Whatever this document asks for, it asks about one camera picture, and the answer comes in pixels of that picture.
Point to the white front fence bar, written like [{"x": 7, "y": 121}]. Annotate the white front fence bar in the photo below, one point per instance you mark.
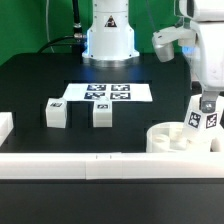
[{"x": 110, "y": 165}]

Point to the white fence bar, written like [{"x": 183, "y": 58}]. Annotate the white fence bar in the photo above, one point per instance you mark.
[
  {"x": 110, "y": 165},
  {"x": 6, "y": 125}
]

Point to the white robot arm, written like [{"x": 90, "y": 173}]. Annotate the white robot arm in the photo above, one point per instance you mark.
[{"x": 110, "y": 39}]

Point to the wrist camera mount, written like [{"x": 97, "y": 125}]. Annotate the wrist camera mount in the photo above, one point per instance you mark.
[{"x": 162, "y": 41}]

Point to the white left fence bar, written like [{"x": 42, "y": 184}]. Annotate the white left fence bar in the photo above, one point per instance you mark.
[{"x": 6, "y": 125}]

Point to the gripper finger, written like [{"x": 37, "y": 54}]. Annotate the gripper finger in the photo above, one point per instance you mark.
[{"x": 208, "y": 101}]

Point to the white round stool seat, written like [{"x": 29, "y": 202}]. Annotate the white round stool seat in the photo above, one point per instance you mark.
[{"x": 167, "y": 137}]

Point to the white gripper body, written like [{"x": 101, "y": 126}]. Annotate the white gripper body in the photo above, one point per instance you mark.
[{"x": 208, "y": 56}]

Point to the white marker sheet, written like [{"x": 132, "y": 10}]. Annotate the white marker sheet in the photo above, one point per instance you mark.
[{"x": 113, "y": 92}]

